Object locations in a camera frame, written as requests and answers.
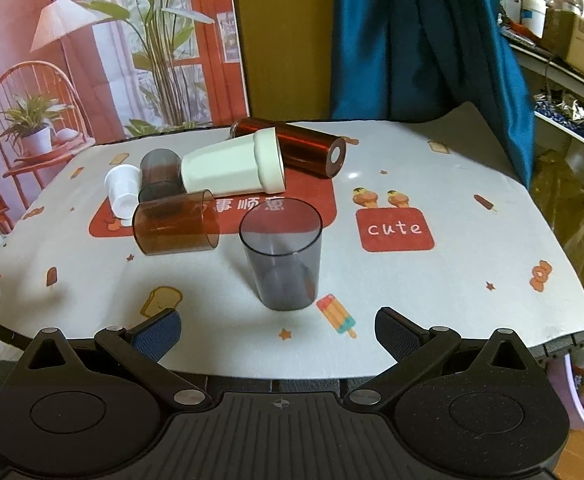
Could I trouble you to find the red metallic cup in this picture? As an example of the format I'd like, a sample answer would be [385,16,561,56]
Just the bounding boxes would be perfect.
[229,116,347,179]

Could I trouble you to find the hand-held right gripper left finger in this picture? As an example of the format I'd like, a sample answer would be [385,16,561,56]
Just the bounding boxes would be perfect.
[22,308,214,411]

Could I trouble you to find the yellow plastic bag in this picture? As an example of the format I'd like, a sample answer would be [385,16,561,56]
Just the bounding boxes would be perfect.
[531,151,584,292]

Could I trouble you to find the large cream cup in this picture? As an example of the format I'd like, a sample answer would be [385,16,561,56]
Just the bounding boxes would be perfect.
[180,128,287,196]

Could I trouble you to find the foil packets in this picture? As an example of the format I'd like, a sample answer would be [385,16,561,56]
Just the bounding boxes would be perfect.
[533,91,584,132]

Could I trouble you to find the white shelf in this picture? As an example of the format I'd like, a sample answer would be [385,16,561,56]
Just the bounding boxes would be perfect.
[501,35,584,162]

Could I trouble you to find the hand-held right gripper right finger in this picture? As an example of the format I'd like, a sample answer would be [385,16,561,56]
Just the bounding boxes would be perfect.
[346,306,539,414]

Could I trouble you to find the cardboard box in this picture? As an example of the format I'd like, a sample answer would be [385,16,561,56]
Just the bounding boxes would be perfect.
[542,6,584,75]

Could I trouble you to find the printed white tablecloth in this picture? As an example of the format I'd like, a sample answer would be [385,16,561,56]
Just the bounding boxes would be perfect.
[0,101,584,382]

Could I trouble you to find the brown transparent cup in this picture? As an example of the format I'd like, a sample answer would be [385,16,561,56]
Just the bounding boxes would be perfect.
[132,189,221,257]

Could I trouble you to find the dark grey cup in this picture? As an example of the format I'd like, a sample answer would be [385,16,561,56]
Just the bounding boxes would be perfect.
[139,148,186,204]

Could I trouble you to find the black cable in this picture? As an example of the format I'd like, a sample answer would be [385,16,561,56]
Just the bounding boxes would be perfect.
[0,313,35,352]

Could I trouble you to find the small white cup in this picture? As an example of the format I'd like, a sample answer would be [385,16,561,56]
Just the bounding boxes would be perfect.
[104,164,143,219]

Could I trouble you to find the pink plastic basin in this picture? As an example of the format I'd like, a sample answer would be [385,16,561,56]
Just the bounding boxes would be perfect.
[547,354,584,437]

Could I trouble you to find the blue curtain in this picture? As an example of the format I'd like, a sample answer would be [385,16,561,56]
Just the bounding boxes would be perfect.
[329,0,539,192]

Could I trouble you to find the grey transparent cup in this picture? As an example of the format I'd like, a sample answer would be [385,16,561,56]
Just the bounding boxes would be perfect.
[239,198,323,312]

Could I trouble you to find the white bottle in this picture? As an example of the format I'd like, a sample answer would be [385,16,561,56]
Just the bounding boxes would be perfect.
[521,0,549,39]

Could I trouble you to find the wall poster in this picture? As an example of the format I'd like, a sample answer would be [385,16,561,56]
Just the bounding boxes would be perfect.
[0,0,251,242]

